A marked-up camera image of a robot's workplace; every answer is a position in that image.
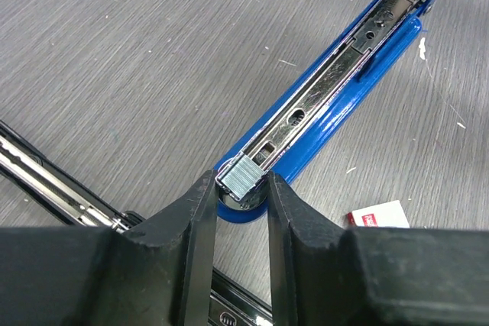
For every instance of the black stapler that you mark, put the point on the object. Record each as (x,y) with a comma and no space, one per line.
(68,196)

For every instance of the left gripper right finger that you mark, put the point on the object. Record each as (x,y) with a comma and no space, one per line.
(321,274)

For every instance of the blue stapler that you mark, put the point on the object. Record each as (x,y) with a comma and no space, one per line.
(296,127)

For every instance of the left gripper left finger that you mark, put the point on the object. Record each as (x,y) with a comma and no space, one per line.
(60,275)

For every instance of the silver staple strip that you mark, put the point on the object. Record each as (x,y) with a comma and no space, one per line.
(239,177)

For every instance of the red white staple box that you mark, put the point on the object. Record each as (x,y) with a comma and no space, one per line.
(384,215)

